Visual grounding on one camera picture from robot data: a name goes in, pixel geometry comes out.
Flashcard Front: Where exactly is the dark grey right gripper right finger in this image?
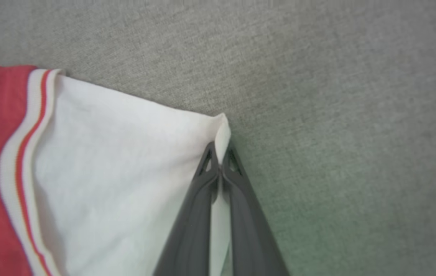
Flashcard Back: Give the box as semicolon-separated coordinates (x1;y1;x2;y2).
223;147;290;276

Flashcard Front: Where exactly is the red and white jersey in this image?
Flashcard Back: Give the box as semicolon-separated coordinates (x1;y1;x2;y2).
0;64;232;276

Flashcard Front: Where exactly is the grey fabric sofa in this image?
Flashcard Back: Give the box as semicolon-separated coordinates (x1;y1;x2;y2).
0;0;436;276

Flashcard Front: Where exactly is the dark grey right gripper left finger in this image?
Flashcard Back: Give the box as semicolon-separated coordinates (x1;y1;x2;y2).
153;142;220;276

